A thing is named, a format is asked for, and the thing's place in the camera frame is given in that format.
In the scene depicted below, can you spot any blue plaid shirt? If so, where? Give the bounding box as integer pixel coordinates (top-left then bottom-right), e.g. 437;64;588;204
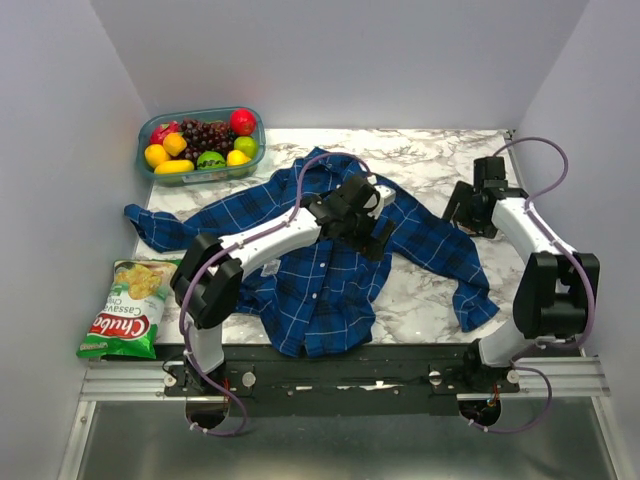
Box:
124;148;499;357

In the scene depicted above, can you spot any brooch box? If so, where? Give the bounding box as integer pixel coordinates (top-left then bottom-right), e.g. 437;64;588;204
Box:
442;181;475;232

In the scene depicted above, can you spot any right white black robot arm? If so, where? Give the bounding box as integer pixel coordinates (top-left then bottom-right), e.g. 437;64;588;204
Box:
457;156;600;392

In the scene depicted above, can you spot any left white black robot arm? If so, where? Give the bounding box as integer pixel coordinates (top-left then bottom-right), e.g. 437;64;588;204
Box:
170;175;395;395

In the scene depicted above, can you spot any green lime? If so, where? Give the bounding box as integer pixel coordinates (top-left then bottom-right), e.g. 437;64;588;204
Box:
234;136;259;159

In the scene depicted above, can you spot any yellow lemon right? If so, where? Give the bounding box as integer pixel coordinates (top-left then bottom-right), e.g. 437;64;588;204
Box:
226;149;251;167

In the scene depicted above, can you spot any yellow lemon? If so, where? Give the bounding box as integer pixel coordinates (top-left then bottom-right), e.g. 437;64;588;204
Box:
144;144;171;170
226;149;251;167

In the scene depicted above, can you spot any red apple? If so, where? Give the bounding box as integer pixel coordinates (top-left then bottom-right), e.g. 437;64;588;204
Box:
229;108;257;136

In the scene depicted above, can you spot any purple grape bunch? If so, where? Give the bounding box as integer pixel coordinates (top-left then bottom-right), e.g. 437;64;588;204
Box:
179;119;238;162

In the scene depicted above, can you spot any clear teal fruit container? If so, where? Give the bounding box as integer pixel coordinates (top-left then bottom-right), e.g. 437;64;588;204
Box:
135;107;266;187

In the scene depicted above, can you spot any yellow mango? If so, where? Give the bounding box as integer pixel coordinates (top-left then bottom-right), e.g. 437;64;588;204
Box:
154;159;194;175

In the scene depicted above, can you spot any orange fruit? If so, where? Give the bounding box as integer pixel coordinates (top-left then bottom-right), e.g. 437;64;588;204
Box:
162;132;187;157

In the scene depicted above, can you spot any yellow lemon left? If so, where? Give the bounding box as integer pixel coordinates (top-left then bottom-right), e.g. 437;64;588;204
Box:
144;144;171;170

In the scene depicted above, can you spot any pink dragon fruit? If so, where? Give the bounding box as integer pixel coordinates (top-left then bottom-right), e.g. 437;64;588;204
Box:
149;121;180;145

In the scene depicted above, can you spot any green red snack bag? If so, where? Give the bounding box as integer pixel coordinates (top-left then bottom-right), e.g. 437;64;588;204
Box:
76;260;179;359

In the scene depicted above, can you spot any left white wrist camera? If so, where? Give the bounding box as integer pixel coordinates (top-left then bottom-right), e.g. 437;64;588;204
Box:
367;174;396;209

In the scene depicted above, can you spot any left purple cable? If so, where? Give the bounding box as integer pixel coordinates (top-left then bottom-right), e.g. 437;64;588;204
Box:
178;152;376;437

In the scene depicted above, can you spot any purple cable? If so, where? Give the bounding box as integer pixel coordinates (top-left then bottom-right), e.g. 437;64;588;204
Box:
178;152;376;437
492;137;597;351
464;364;554;435

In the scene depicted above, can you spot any black front mounting rail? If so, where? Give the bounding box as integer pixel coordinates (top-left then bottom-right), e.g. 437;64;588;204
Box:
154;341;521;419

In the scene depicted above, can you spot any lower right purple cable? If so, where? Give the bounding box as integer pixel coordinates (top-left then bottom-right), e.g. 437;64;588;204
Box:
464;364;554;435

